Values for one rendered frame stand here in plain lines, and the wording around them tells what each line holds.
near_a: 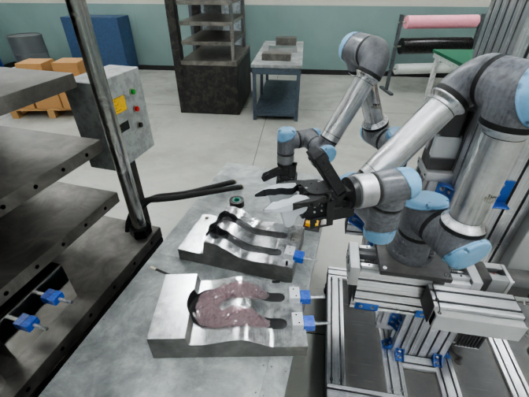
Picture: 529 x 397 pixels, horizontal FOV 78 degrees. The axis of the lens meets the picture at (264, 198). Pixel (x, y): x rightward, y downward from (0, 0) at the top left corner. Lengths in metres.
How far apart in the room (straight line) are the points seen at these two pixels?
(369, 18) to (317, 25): 1.02
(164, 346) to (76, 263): 0.67
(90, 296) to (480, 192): 1.36
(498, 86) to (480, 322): 0.72
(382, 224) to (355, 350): 1.21
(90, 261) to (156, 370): 0.65
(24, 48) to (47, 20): 1.66
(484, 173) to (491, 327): 0.55
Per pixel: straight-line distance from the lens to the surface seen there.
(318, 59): 7.65
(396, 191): 0.75
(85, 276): 1.59
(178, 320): 1.15
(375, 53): 1.30
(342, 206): 0.72
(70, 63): 5.90
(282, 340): 1.14
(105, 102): 1.37
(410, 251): 1.16
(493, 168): 0.91
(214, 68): 5.13
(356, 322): 2.03
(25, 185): 1.25
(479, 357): 2.16
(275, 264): 1.30
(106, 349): 1.30
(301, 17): 7.53
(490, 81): 0.87
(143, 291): 1.41
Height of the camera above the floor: 1.83
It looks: 35 degrees down
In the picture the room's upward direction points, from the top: straight up
